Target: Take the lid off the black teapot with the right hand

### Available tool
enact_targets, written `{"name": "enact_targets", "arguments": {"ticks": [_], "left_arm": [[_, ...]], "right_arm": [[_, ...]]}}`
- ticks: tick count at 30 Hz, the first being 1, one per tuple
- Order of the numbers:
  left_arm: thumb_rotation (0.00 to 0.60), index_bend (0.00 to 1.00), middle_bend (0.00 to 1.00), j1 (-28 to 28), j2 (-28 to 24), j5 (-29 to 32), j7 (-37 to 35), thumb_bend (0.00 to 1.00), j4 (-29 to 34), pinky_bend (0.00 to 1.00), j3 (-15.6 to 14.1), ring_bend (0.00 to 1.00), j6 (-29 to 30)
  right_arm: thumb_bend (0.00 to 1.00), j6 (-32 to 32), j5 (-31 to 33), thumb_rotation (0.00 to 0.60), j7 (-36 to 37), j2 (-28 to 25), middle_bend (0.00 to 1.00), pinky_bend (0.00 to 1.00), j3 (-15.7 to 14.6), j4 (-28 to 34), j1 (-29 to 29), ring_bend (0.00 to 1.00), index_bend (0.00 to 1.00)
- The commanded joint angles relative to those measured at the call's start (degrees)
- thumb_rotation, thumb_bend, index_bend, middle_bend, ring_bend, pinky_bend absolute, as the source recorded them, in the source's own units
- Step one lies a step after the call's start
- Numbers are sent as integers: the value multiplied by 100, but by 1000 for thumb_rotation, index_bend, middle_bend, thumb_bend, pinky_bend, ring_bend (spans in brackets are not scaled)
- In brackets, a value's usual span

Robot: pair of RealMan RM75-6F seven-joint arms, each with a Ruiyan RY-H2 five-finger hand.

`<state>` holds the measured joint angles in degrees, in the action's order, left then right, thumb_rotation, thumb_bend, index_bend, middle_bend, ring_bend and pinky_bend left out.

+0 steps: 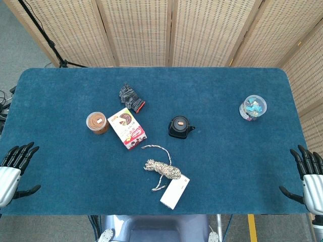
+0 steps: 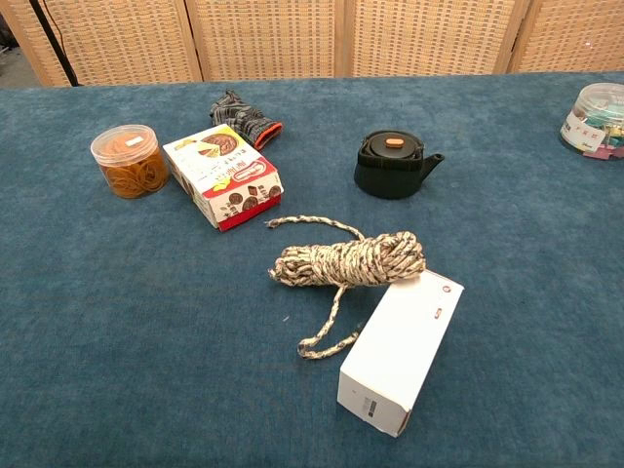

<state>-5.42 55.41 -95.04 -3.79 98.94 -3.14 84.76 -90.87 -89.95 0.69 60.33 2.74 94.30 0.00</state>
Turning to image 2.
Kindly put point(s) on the black kettle lid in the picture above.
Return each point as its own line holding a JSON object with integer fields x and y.
{"x": 380, "y": 145}

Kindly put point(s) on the black camping kettle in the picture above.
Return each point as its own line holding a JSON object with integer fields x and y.
{"x": 387, "y": 178}

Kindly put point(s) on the red and white snack box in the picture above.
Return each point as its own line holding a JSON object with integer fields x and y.
{"x": 229, "y": 170}

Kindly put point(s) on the white cardboard box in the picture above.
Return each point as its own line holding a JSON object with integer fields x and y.
{"x": 400, "y": 346}

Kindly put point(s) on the grey striped work glove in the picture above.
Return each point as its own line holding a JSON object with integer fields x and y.
{"x": 241, "y": 119}

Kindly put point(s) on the blue tablecloth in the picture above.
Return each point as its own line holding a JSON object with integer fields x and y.
{"x": 146, "y": 317}

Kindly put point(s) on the clear jar of rubber bands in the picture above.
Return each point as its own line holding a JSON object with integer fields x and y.
{"x": 131, "y": 166}

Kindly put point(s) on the woven wooden folding screen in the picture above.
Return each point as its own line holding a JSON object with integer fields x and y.
{"x": 273, "y": 39}

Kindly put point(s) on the clear jar of binder clips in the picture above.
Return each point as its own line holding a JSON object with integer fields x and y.
{"x": 595, "y": 119}

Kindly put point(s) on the black stand pole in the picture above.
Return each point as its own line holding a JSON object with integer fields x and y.
{"x": 54, "y": 44}

